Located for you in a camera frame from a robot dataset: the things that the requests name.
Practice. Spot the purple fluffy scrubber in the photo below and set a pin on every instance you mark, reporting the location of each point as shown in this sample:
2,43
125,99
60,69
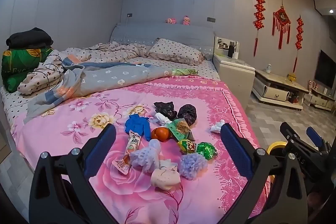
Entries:
193,165

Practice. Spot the yellow green snack wrapper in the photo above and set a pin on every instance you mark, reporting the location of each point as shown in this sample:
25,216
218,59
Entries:
187,146

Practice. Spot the black television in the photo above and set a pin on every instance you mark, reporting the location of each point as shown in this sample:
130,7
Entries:
325,69

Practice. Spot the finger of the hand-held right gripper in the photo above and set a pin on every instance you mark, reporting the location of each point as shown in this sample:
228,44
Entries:
314,136
288,133

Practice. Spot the orange white sausage wrapper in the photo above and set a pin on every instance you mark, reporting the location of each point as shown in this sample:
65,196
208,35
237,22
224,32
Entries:
132,144

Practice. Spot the pink plush toy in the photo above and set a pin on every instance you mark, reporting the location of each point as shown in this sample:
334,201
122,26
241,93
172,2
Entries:
186,20
170,21

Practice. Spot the white rolled tissue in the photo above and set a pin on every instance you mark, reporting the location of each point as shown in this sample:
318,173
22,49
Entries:
162,118

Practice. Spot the yellow pot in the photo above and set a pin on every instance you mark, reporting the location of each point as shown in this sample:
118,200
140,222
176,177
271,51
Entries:
292,77

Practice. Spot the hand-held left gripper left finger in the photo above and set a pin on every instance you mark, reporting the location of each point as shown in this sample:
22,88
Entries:
101,150

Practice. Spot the green floral folded quilt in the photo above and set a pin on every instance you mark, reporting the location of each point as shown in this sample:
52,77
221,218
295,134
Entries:
18,64

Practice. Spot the small white bottle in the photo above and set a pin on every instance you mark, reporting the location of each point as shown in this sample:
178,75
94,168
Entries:
268,69

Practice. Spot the orange peel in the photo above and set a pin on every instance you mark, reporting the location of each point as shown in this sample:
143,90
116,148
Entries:
161,134

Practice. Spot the cream nightstand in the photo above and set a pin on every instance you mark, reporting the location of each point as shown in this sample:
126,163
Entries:
233,82

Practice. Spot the polka dot duvet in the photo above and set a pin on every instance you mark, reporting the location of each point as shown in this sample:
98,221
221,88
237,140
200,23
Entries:
113,52

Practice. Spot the grey floral quilt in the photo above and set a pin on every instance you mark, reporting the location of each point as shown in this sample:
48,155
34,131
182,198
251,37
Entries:
110,77

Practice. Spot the pink ornament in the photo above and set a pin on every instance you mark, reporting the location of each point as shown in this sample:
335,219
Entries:
312,85

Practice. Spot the green foil wrapper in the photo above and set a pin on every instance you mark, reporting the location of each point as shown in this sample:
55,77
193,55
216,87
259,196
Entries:
206,150

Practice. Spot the wall switch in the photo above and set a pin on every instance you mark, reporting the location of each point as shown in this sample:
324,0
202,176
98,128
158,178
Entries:
211,19

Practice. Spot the black plastic bag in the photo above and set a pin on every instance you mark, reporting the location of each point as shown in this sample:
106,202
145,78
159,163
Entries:
164,107

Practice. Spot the polka dot pillow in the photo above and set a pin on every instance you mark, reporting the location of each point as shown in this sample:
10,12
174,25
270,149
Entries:
176,52

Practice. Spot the black folded clothing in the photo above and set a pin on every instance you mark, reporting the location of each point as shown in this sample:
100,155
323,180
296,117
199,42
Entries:
29,39

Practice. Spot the black bottle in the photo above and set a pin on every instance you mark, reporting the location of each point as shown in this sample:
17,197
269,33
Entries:
231,49

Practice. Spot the white cup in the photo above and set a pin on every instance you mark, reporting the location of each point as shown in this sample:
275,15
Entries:
236,55

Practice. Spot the red long knot hanging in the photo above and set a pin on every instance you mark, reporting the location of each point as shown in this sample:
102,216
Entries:
298,35
259,12

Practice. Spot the yellow trash bin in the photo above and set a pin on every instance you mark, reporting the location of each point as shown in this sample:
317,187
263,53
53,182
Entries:
275,145

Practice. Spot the blue glove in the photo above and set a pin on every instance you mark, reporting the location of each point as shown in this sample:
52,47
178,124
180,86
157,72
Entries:
136,125

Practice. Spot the cream TV cabinet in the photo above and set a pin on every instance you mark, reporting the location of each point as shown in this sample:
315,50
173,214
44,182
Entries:
273,94

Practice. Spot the red diamond knot hanging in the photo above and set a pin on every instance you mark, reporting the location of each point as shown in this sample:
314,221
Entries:
281,16

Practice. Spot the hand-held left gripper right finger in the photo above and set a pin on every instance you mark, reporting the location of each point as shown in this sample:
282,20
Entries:
232,145

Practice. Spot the dark brown plastic bag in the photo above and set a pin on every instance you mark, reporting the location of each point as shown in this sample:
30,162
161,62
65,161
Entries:
187,113

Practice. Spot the cream low cabinet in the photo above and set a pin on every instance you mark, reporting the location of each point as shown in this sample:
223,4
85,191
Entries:
319,101

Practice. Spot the green patterned cloth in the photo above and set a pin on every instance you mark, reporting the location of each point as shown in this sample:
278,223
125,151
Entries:
185,71

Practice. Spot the pink floral blanket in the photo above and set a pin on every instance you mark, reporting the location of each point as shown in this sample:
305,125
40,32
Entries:
204,100

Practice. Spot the grey bed headboard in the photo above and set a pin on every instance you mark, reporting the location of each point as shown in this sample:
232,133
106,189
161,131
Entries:
157,32

